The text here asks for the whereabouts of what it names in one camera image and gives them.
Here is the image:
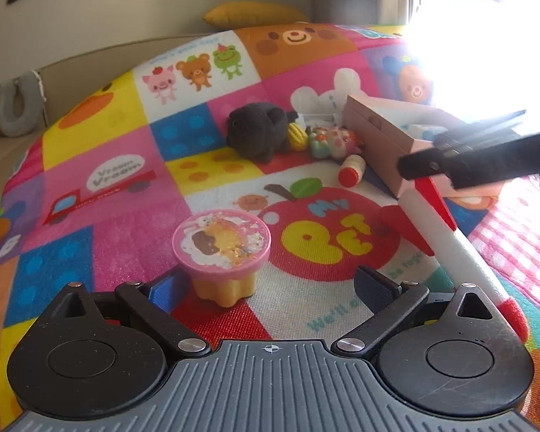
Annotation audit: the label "pink cardboard box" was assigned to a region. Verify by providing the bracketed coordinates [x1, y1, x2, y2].
[342, 94, 514, 199]

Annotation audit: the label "pudding cup toy pink lid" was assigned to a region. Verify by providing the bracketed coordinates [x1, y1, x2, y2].
[172, 209, 271, 309]

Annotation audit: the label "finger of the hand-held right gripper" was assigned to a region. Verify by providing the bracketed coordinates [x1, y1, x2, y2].
[433, 109, 527, 147]
[397, 127, 540, 189]

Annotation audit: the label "colourful printed play mat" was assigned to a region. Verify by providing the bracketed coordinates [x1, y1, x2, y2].
[0, 22, 540, 432]

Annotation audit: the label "yellow pillow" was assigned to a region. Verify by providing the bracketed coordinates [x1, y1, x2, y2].
[202, 1, 310, 28]

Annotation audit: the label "black plush toy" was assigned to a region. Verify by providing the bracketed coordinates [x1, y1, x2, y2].
[225, 103, 300, 163]

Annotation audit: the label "yellow corn toy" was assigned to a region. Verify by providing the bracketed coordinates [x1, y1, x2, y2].
[287, 121, 307, 153]

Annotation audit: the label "red and cream cylinder toy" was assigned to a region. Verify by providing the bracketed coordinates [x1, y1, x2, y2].
[338, 154, 366, 187]

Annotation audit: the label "blue and white packet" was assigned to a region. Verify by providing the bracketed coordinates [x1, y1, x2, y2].
[409, 123, 451, 141]

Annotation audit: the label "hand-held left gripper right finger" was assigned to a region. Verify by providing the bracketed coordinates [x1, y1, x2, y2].
[332, 265, 493, 357]

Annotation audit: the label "colourful pig figurine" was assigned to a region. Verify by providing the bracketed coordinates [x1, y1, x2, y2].
[307, 126, 364, 159]

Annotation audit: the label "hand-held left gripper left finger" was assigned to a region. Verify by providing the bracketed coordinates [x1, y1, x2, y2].
[56, 266, 212, 355]

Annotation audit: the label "grey neck pillow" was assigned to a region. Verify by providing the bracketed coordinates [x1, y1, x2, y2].
[0, 71, 43, 138]

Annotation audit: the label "white toy rocket red fins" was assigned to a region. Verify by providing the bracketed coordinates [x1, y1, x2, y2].
[380, 175, 532, 343]

